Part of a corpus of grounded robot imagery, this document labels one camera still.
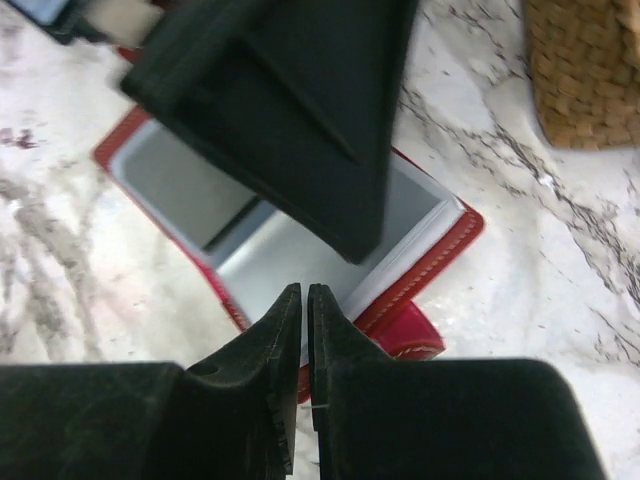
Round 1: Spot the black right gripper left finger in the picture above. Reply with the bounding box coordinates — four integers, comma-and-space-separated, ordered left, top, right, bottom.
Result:
1, 284, 301, 479

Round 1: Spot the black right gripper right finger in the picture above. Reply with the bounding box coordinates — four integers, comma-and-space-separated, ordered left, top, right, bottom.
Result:
308, 284, 605, 479

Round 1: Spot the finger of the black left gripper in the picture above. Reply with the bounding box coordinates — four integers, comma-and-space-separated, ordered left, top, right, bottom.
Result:
121, 0, 418, 264

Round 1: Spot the red leather card holder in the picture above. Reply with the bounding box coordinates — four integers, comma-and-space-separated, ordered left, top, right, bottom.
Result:
92, 47, 485, 405

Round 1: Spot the black leather card holder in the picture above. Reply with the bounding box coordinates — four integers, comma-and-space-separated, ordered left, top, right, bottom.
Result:
7, 0, 163, 46

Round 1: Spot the woven wicker organizer tray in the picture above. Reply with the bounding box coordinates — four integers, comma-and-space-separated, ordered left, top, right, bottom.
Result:
524, 0, 639, 151

